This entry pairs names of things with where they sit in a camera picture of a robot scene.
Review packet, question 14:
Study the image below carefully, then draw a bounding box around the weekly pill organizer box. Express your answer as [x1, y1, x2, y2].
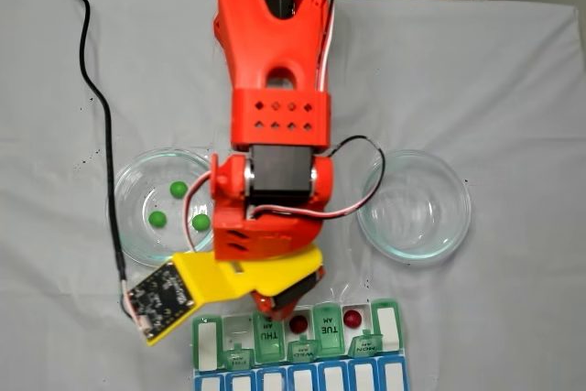
[190, 298, 410, 391]

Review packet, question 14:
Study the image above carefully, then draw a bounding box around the small clear glass bowl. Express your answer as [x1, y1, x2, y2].
[355, 148, 472, 266]

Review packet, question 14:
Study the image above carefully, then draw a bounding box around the large clear glass bowl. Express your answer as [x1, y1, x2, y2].
[105, 147, 230, 268]

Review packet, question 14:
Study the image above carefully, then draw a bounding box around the white tablecloth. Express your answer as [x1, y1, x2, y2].
[0, 0, 586, 391]

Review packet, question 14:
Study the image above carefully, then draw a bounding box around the white red black servo wire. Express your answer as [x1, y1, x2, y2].
[251, 134, 386, 222]
[313, 0, 343, 92]
[181, 170, 216, 255]

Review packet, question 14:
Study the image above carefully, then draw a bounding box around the camera board on yellow mount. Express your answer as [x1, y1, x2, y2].
[121, 251, 242, 347]

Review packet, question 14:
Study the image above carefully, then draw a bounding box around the black camera cable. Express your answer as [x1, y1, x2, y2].
[57, 0, 138, 319]

